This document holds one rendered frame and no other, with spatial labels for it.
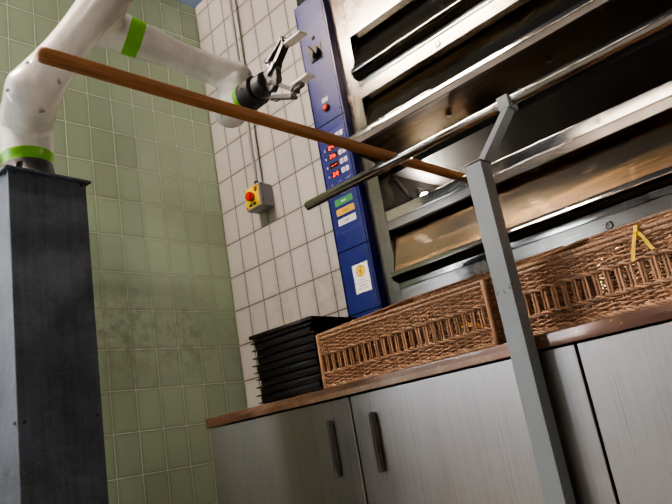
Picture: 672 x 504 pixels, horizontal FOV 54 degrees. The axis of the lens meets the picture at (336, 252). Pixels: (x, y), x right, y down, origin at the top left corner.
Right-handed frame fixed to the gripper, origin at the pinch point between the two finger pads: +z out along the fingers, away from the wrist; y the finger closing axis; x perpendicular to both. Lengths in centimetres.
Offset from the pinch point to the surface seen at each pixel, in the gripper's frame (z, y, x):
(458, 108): 15, 11, -50
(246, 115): 7.9, 30.9, 31.7
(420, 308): 17, 77, -6
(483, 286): 35, 77, -5
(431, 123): 5, 11, -50
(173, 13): -115, -103, -41
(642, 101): 65, 33, -55
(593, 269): 60, 81, -6
